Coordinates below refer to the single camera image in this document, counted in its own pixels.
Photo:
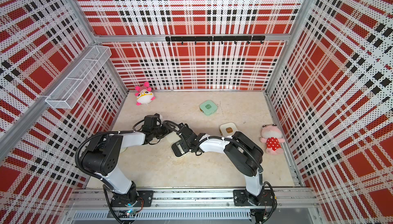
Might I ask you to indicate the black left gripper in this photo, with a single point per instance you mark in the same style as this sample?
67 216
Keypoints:
166 131

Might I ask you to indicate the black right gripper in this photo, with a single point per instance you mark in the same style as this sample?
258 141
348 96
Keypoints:
187 147

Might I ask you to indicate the cream manicure case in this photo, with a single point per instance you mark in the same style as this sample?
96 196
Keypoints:
178 145
228 129

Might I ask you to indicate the mint green manicure case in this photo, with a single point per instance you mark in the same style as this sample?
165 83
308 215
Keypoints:
208 107

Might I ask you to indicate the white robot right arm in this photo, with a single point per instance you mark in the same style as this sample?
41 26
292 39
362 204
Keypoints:
245 155

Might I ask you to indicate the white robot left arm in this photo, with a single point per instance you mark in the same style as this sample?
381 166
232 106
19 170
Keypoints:
98 157

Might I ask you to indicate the pink white owl plush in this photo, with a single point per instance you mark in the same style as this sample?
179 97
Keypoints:
144 94

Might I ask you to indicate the pink frog plush red dress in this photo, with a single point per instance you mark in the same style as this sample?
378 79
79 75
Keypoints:
272 136

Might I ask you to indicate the white wire mesh shelf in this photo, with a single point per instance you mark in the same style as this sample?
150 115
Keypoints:
70 89

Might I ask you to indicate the black wall hook rail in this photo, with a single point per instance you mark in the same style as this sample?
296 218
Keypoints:
214 38

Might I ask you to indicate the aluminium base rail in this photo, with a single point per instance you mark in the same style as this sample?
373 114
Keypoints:
290 205

